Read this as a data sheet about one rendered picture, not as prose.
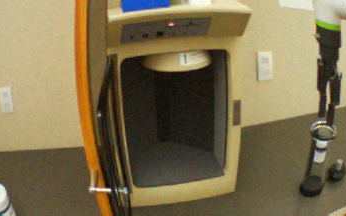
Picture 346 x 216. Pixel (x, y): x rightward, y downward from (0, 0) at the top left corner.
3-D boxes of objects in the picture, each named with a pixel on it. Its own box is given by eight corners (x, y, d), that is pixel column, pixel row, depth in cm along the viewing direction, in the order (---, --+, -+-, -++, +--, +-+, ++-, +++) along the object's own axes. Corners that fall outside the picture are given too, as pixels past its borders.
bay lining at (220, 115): (122, 145, 137) (114, 35, 122) (206, 135, 141) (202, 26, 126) (133, 187, 115) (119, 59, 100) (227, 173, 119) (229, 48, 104)
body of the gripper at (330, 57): (313, 40, 98) (314, 70, 102) (327, 49, 91) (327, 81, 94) (330, 41, 99) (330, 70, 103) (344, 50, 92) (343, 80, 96)
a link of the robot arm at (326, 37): (347, 31, 89) (332, 23, 98) (321, 29, 87) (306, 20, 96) (348, 51, 92) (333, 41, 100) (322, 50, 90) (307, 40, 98)
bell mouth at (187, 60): (137, 53, 120) (136, 35, 118) (201, 47, 123) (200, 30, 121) (146, 75, 104) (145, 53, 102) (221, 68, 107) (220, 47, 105)
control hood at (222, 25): (105, 45, 98) (106, 8, 93) (240, 34, 103) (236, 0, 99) (107, 59, 87) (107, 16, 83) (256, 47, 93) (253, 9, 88)
